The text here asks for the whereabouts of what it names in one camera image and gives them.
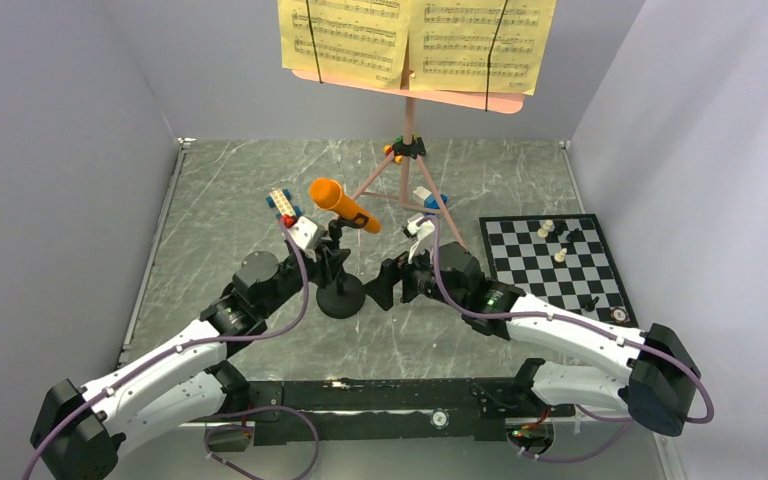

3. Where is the black microphone stand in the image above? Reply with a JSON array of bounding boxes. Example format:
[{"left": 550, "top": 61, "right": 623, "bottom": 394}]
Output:
[{"left": 316, "top": 219, "right": 366, "bottom": 319}]

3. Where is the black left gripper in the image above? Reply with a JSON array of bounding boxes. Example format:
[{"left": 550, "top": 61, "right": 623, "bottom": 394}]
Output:
[{"left": 260, "top": 239, "right": 350, "bottom": 317}]

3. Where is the black chess piece right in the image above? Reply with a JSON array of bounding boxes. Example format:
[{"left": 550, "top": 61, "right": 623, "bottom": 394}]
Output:
[{"left": 565, "top": 228, "right": 585, "bottom": 243}]

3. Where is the white chess piece lower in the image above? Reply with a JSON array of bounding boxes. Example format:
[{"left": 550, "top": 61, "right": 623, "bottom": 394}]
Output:
[{"left": 553, "top": 248, "right": 568, "bottom": 263}]

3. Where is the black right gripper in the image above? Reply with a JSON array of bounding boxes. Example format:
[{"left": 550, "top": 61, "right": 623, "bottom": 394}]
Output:
[{"left": 362, "top": 236, "right": 467, "bottom": 311}]

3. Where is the yellow left sheet music page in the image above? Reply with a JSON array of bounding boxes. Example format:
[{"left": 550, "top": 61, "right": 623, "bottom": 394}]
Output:
[{"left": 277, "top": 0, "right": 411, "bottom": 89}]

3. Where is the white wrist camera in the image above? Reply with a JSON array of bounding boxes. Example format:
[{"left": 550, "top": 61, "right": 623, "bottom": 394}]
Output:
[
  {"left": 403, "top": 212, "right": 439, "bottom": 264},
  {"left": 281, "top": 215, "right": 325, "bottom": 258}
]

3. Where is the yellow right sheet music page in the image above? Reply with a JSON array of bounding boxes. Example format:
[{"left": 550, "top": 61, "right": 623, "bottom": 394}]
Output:
[{"left": 408, "top": 0, "right": 556, "bottom": 95}]

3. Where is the black chess piece left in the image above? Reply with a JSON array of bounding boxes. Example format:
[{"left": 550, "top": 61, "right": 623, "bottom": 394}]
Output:
[{"left": 551, "top": 221, "right": 566, "bottom": 240}]

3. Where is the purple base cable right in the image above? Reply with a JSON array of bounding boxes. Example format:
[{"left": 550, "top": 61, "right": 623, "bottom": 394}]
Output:
[{"left": 515, "top": 404, "right": 637, "bottom": 465}]

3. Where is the white chess piece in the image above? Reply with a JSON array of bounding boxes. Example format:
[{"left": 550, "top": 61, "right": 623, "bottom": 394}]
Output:
[
  {"left": 537, "top": 219, "right": 554, "bottom": 239},
  {"left": 553, "top": 248, "right": 568, "bottom": 263}
]

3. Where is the pink music stand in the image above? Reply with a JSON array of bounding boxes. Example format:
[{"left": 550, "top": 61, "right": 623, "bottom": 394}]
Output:
[{"left": 292, "top": 69, "right": 525, "bottom": 247}]

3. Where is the white blue toy car chassis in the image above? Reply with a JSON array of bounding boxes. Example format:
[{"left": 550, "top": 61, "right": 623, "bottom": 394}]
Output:
[{"left": 266, "top": 189, "right": 302, "bottom": 228}]

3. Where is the black white chessboard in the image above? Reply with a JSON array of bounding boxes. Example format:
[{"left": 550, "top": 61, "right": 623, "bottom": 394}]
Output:
[{"left": 479, "top": 214, "right": 638, "bottom": 327}]

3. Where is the round chessboard emblem sticker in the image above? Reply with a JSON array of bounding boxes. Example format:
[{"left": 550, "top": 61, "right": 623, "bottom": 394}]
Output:
[{"left": 610, "top": 307, "right": 630, "bottom": 324}]

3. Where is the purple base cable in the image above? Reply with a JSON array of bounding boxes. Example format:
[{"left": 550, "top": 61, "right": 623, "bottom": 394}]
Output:
[
  {"left": 203, "top": 404, "right": 322, "bottom": 480},
  {"left": 515, "top": 404, "right": 637, "bottom": 465}
]

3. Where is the yellow sheet music page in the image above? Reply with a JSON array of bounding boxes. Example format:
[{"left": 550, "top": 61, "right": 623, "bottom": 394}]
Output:
[
  {"left": 277, "top": 0, "right": 411, "bottom": 89},
  {"left": 408, "top": 0, "right": 556, "bottom": 95}
]

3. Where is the orange toy microphone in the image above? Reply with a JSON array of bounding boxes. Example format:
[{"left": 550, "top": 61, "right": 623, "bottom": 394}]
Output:
[{"left": 309, "top": 177, "right": 381, "bottom": 234}]

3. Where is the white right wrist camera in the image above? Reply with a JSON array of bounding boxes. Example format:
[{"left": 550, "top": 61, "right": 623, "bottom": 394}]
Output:
[{"left": 403, "top": 212, "right": 439, "bottom": 264}]

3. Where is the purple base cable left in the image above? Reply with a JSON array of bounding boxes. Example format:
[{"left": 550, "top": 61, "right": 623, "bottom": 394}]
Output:
[{"left": 203, "top": 404, "right": 322, "bottom": 480}]

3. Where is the black chess piece near edge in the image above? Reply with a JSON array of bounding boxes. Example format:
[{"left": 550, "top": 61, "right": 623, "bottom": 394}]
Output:
[{"left": 582, "top": 296, "right": 601, "bottom": 312}]

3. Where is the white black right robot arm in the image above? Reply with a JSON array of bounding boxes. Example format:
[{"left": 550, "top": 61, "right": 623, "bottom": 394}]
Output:
[{"left": 364, "top": 243, "right": 712, "bottom": 437}]

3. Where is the white chess piece upper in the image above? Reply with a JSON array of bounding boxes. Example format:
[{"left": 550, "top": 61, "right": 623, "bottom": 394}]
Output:
[{"left": 537, "top": 219, "right": 554, "bottom": 239}]

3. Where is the colourful toy block vehicle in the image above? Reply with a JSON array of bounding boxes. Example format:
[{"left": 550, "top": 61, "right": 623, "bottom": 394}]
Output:
[{"left": 384, "top": 134, "right": 426, "bottom": 164}]

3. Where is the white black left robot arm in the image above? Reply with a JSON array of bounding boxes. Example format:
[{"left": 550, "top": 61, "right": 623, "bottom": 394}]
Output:
[{"left": 23, "top": 241, "right": 349, "bottom": 479}]

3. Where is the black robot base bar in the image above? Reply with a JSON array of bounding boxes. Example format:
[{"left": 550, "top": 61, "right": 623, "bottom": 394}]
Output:
[{"left": 210, "top": 377, "right": 575, "bottom": 446}]

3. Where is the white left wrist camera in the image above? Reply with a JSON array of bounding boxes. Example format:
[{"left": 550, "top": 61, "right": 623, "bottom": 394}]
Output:
[{"left": 281, "top": 215, "right": 325, "bottom": 258}]

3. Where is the white blue toy block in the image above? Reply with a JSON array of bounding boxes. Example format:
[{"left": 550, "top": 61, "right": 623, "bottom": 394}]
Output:
[{"left": 412, "top": 186, "right": 442, "bottom": 215}]

